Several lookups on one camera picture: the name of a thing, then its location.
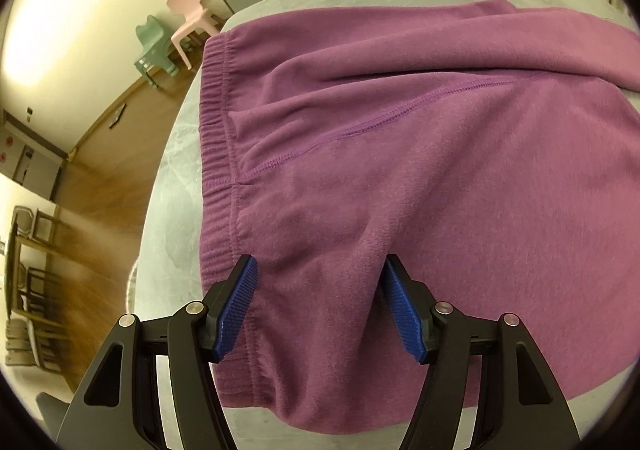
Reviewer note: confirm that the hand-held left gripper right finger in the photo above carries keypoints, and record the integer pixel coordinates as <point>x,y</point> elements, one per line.
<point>402,310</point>

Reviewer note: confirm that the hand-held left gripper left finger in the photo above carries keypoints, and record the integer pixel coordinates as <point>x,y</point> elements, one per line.
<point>237,310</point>

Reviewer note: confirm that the purple fleece pants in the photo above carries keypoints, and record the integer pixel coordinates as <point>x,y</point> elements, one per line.
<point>375,155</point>

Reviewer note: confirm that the grey blanket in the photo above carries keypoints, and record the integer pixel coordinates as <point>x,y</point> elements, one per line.
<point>175,170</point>

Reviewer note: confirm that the wooden dining chair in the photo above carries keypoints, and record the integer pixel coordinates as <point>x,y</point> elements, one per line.
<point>40,290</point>
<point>45,225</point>

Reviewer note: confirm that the grey seat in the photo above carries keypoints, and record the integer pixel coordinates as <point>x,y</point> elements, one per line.
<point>52,412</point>

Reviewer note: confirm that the white door with red stickers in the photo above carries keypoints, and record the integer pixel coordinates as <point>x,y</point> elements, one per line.
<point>30,165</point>

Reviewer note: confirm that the green plastic chair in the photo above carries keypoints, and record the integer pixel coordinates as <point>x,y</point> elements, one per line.
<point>150,45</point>

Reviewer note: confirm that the pink plastic chair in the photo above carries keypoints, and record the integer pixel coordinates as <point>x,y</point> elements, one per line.
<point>182,0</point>

